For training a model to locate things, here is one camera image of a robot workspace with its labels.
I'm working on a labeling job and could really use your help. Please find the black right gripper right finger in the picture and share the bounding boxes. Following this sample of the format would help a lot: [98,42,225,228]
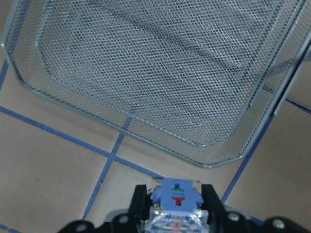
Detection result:
[201,184,310,233]

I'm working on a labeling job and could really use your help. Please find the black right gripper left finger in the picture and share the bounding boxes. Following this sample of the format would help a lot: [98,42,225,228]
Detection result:
[59,184,151,233]

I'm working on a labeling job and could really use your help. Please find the red emergency stop button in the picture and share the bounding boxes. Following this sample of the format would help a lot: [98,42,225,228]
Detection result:
[144,178,209,233]

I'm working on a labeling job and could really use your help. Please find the silver wire mesh shelf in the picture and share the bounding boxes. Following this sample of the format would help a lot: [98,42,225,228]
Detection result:
[1,0,311,167]

